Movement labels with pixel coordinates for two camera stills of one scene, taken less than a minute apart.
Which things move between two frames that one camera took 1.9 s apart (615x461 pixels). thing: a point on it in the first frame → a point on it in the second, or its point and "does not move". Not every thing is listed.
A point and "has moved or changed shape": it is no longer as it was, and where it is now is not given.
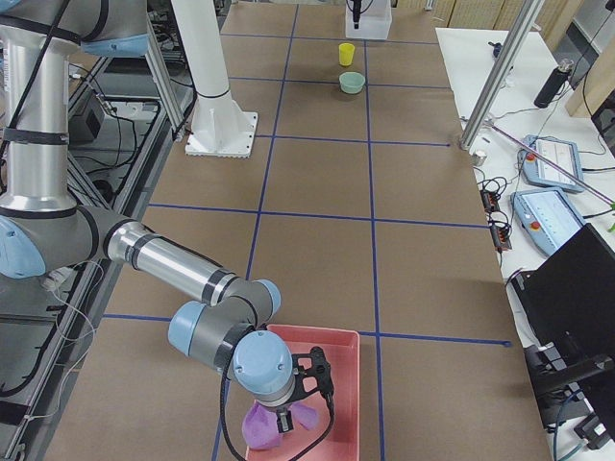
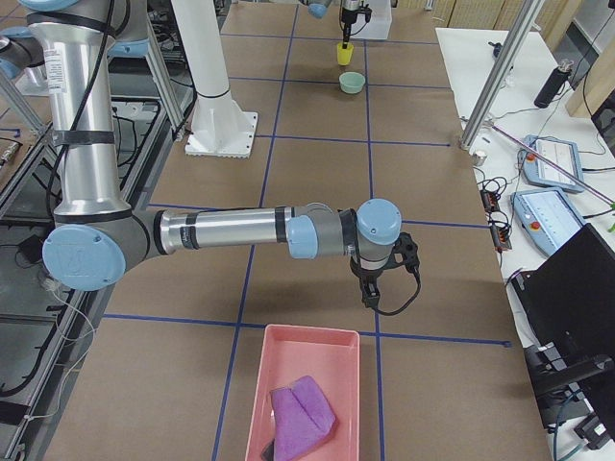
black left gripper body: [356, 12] → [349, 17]
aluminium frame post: [503, 66] does not move
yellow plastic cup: [346, 51] does not move
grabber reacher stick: [600, 196] does not move
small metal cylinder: [479, 158] does not move
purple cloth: [260, 426] has moved or changed shape
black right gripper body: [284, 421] → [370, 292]
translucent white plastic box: [374, 22] does not move
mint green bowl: [351, 83] does not move
